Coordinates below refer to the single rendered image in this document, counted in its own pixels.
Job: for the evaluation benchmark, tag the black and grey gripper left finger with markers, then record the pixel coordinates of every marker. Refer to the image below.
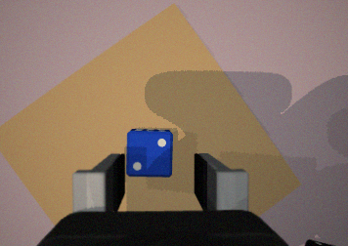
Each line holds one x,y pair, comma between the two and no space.
100,189

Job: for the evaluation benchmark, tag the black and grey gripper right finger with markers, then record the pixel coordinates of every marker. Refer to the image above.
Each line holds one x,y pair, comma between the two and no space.
217,187

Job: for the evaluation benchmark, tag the black die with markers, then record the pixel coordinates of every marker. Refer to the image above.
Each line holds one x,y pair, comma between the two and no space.
316,243

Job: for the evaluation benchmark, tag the tan flat mat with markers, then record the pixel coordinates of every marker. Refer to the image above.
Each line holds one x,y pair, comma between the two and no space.
160,76

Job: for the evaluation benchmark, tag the blue die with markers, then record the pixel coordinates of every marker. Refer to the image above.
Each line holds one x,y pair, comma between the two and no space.
149,153

